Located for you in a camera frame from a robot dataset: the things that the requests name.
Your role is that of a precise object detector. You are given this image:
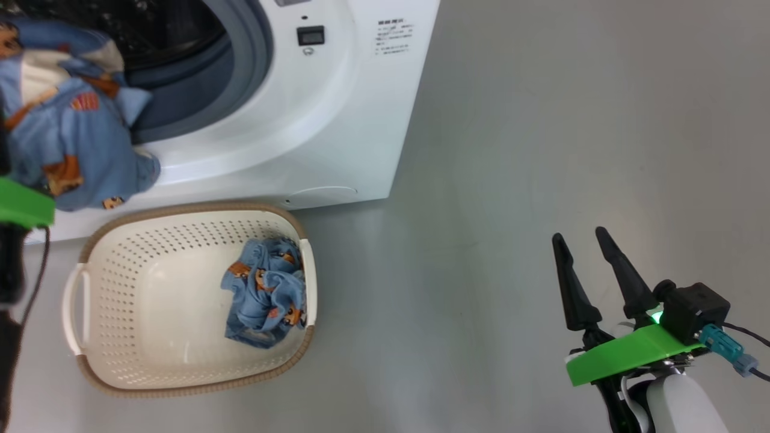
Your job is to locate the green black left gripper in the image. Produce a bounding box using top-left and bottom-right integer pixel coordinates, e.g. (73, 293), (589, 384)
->
(0, 177), (56, 304)

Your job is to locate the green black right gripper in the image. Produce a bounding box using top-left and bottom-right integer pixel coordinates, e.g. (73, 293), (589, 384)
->
(552, 227), (704, 387)

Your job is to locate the blue cartoon print garment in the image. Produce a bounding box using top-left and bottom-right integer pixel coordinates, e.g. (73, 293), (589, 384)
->
(221, 238), (307, 349)
(0, 15), (161, 211)

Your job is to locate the cream perforated laundry basket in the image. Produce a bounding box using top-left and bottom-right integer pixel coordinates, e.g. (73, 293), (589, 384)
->
(62, 203), (318, 398)

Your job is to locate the grey rubber door gasket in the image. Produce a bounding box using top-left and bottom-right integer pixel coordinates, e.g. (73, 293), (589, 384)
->
(123, 0), (274, 145)

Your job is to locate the white front-load washing machine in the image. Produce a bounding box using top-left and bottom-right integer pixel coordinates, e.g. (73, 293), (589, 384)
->
(0, 0), (442, 244)

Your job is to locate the steel perforated washer drum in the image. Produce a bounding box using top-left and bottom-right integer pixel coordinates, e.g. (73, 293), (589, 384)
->
(18, 0), (228, 72)

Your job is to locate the round white filter cover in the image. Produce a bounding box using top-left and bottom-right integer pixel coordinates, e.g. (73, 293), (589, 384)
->
(285, 186), (358, 208)

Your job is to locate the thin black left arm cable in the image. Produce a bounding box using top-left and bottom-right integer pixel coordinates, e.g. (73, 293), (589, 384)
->
(21, 226), (52, 328)

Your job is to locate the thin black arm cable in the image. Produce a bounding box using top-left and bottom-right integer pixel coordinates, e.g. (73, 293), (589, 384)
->
(21, 226), (52, 328)
(722, 322), (770, 382)

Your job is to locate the teal cable connector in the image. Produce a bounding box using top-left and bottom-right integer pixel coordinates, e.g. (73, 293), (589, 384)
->
(698, 324), (760, 378)

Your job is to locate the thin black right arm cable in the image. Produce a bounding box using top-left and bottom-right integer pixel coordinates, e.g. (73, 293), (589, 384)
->
(722, 322), (770, 382)

